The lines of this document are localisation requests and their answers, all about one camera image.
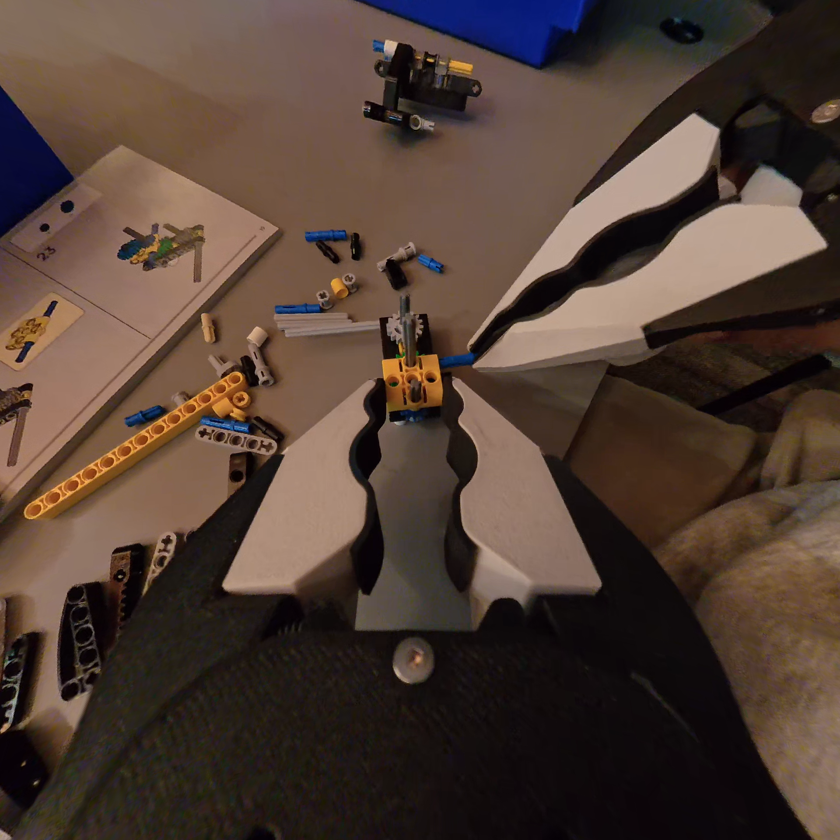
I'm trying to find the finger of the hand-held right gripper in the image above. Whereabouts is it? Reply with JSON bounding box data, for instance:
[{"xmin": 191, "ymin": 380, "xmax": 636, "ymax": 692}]
[
  {"xmin": 468, "ymin": 112, "xmax": 741, "ymax": 358},
  {"xmin": 471, "ymin": 202, "xmax": 829, "ymax": 460}
]

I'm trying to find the grey hoodie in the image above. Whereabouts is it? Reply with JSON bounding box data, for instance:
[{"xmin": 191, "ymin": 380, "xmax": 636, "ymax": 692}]
[{"xmin": 656, "ymin": 390, "xmax": 840, "ymax": 840}]

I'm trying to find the black bent lego beam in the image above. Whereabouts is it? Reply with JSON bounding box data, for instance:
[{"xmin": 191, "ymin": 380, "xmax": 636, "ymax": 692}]
[{"xmin": 0, "ymin": 728, "xmax": 50, "ymax": 811}]

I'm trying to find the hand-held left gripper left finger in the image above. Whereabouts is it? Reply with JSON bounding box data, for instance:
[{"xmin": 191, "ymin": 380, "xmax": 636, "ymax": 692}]
[{"xmin": 220, "ymin": 379, "xmax": 383, "ymax": 598}]

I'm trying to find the lego gear assembly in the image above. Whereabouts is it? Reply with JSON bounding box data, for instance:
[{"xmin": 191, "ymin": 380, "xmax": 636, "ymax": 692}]
[{"xmin": 379, "ymin": 293, "xmax": 460, "ymax": 427}]

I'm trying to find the short thin grey lego beam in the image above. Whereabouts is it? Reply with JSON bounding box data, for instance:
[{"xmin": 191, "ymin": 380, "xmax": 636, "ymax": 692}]
[{"xmin": 143, "ymin": 532, "xmax": 178, "ymax": 592}]

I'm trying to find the black toothed lego beam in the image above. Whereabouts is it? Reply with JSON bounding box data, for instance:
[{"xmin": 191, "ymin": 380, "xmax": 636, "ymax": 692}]
[{"xmin": 108, "ymin": 543, "xmax": 148, "ymax": 631}]

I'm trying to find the lego instruction booklet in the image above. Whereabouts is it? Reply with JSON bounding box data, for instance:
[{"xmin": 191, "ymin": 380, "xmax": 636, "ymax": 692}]
[{"xmin": 0, "ymin": 146, "xmax": 282, "ymax": 519}]

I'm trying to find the thin grey lego liftarm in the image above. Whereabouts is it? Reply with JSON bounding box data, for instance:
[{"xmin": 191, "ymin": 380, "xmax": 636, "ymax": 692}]
[{"xmin": 195, "ymin": 425, "xmax": 278, "ymax": 455}]

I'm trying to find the blue plastic bin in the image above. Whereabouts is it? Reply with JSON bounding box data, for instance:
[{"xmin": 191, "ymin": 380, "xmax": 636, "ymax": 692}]
[
  {"xmin": 357, "ymin": 0, "xmax": 601, "ymax": 68},
  {"xmin": 0, "ymin": 88, "xmax": 74, "ymax": 237}
]

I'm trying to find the black lego assembly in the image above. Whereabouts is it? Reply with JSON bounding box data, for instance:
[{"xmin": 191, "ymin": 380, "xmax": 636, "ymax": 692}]
[{"xmin": 361, "ymin": 38, "xmax": 483, "ymax": 132}]

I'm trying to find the long grey lego axle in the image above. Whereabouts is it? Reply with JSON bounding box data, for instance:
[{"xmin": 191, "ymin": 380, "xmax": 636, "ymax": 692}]
[{"xmin": 283, "ymin": 322, "xmax": 382, "ymax": 338}]

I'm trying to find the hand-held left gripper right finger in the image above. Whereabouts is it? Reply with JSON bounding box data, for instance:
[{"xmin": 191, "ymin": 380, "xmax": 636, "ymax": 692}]
[{"xmin": 445, "ymin": 377, "xmax": 602, "ymax": 602}]

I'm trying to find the long yellow lego beam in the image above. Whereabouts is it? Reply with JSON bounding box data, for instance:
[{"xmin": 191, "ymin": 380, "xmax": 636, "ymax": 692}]
[{"xmin": 24, "ymin": 371, "xmax": 250, "ymax": 521}]

